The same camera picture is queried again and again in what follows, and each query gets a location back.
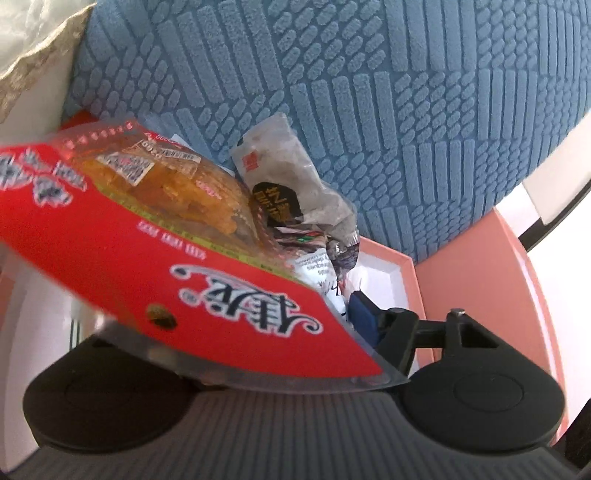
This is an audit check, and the white black snack bag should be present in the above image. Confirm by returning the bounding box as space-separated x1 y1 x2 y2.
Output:
273 227 360 319

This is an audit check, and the grey clear snack pouch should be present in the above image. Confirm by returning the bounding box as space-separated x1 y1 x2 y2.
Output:
230 112 360 278

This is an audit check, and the red dried tofu snack pack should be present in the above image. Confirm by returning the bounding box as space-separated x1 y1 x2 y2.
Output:
0 118 410 394

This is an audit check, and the deep pink storage box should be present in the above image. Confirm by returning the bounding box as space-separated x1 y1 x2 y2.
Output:
403 211 566 453

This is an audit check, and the blue textured chair cushion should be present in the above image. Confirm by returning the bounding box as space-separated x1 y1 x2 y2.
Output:
63 1 590 261

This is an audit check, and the shallow pink box lid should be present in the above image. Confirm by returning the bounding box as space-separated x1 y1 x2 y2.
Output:
0 109 436 370

